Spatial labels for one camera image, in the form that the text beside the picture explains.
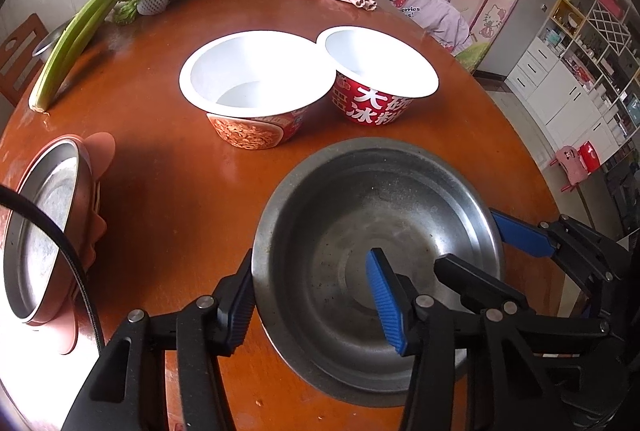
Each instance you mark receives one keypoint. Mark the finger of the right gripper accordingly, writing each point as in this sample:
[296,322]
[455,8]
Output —
[523,236]
[478,291]

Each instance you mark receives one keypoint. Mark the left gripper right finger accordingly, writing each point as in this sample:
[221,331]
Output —
[506,390]

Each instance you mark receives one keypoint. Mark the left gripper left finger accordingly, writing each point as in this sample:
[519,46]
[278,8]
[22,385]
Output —
[126,389]

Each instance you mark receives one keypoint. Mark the large steel bowl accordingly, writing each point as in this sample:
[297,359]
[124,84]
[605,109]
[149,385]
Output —
[332,228]

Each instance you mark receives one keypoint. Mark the steel pan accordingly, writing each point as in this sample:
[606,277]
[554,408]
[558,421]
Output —
[36,275]

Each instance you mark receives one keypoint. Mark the instant noodle bowl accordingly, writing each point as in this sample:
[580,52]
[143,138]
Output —
[377,76]
[256,86]

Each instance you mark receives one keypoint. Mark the orange plastic plate with ears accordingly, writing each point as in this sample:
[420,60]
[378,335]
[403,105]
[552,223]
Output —
[60,333]

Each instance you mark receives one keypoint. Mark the pink kids stool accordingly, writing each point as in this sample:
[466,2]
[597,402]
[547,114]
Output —
[577,163]

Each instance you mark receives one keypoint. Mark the white cabinet shelf unit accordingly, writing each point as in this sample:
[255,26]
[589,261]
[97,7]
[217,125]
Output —
[579,77]

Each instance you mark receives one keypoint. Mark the pink jacket on chair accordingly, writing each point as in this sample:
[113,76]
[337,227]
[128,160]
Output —
[439,19]

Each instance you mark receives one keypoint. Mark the brown wooden slat chair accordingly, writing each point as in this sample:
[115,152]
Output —
[18,64]

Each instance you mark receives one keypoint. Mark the small steel bowl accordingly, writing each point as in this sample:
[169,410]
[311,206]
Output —
[45,47]

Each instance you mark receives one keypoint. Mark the near celery bunch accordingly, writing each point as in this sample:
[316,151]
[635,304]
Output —
[69,47]

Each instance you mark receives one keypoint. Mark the green leafy vegetable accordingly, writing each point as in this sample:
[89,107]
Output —
[125,12]

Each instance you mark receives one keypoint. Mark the fruit in white foam net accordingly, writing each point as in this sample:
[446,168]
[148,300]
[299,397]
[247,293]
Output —
[151,7]

